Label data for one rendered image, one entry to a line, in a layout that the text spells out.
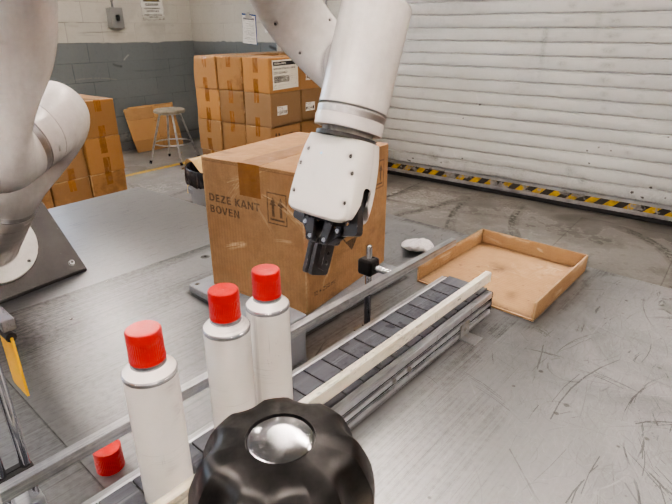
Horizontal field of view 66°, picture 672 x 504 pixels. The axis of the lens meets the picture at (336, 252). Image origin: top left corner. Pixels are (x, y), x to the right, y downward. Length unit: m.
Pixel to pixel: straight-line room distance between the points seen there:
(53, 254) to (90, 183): 2.79
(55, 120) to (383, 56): 0.56
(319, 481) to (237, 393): 0.39
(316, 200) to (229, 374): 0.22
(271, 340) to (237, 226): 0.42
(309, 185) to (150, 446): 0.33
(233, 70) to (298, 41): 3.59
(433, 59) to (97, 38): 3.66
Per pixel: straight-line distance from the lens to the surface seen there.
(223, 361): 0.58
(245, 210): 0.97
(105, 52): 6.66
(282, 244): 0.94
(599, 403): 0.89
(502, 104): 4.69
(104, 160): 4.08
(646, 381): 0.97
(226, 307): 0.56
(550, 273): 1.26
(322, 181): 0.62
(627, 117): 4.46
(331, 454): 0.23
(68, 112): 0.99
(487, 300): 1.03
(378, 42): 0.62
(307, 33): 0.72
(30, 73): 0.87
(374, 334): 0.86
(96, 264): 1.35
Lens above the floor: 1.34
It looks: 23 degrees down
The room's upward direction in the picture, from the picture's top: straight up
